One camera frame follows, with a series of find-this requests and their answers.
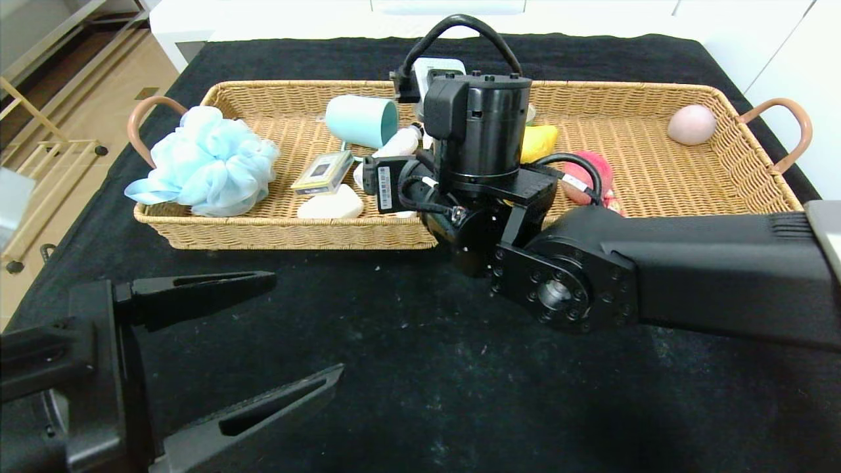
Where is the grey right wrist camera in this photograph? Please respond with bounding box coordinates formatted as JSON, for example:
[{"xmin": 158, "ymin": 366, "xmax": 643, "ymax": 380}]
[{"xmin": 410, "ymin": 56, "xmax": 468, "ymax": 103}]

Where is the pale pink egg-shaped ball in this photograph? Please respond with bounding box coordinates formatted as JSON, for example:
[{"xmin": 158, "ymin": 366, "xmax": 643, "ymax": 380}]
[{"xmin": 667, "ymin": 104, "xmax": 717, "ymax": 146}]

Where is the light blue bath loofah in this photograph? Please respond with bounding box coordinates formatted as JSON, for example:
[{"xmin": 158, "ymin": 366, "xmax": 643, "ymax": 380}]
[{"xmin": 125, "ymin": 105, "xmax": 281, "ymax": 217}]

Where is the red peach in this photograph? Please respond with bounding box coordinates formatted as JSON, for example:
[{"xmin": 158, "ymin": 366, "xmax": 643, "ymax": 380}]
[{"xmin": 561, "ymin": 150, "xmax": 616, "ymax": 206}]

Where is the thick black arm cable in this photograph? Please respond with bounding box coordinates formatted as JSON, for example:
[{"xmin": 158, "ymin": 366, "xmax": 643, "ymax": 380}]
[{"xmin": 524, "ymin": 152, "xmax": 604, "ymax": 208}]

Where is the black right camera cable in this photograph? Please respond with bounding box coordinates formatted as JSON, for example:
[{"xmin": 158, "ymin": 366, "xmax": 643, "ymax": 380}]
[{"xmin": 390, "ymin": 14, "xmax": 524, "ymax": 103}]

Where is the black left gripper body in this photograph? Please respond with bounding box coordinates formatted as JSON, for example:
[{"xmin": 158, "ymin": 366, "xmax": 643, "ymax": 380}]
[{"xmin": 0, "ymin": 279, "xmax": 164, "ymax": 473}]

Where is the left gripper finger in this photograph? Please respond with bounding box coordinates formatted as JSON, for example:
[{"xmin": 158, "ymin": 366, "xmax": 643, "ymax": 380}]
[
  {"xmin": 113, "ymin": 270, "xmax": 277, "ymax": 332},
  {"xmin": 148, "ymin": 367, "xmax": 335, "ymax": 473}
]

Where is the white soap bar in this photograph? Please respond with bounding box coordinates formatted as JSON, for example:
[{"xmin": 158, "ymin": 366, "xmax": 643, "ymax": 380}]
[{"xmin": 296, "ymin": 184, "xmax": 366, "ymax": 221}]

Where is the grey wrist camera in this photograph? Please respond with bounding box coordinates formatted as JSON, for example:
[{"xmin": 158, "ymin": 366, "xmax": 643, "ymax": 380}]
[
  {"xmin": 0, "ymin": 167, "xmax": 35, "ymax": 252},
  {"xmin": 410, "ymin": 56, "xmax": 468, "ymax": 103}
]

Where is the yellow pear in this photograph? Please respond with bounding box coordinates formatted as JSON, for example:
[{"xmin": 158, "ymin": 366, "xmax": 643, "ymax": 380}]
[{"xmin": 522, "ymin": 125, "xmax": 559, "ymax": 164}]

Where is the white side table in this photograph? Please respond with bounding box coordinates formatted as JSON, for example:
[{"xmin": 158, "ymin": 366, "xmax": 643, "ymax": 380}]
[{"xmin": 150, "ymin": 0, "xmax": 227, "ymax": 74}]

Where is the white plastic bottle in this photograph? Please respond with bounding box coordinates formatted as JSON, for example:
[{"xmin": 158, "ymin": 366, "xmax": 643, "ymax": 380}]
[{"xmin": 353, "ymin": 126, "xmax": 424, "ymax": 192}]

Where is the teal plastic cup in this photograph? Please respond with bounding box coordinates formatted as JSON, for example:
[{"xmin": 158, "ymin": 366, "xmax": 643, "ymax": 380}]
[{"xmin": 324, "ymin": 95, "xmax": 401, "ymax": 150}]

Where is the cream yellow soap box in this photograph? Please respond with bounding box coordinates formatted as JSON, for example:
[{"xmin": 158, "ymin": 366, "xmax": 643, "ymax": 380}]
[{"xmin": 291, "ymin": 149, "xmax": 356, "ymax": 197}]

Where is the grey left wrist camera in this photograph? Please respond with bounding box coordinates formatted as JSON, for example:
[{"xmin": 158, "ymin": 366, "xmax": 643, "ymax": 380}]
[{"xmin": 0, "ymin": 167, "xmax": 35, "ymax": 252}]

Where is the grey metal shelf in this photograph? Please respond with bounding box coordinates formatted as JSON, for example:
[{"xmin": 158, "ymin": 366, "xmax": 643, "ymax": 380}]
[{"xmin": 0, "ymin": 0, "xmax": 152, "ymax": 86}]

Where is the wicker basket with brown handles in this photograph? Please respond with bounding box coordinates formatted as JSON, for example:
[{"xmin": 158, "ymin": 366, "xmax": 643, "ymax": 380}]
[
  {"xmin": 524, "ymin": 81, "xmax": 813, "ymax": 219},
  {"xmin": 128, "ymin": 81, "xmax": 455, "ymax": 251}
]

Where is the wooden slatted rack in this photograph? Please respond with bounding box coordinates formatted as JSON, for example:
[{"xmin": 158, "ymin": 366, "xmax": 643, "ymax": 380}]
[{"xmin": 0, "ymin": 76, "xmax": 111, "ymax": 275}]

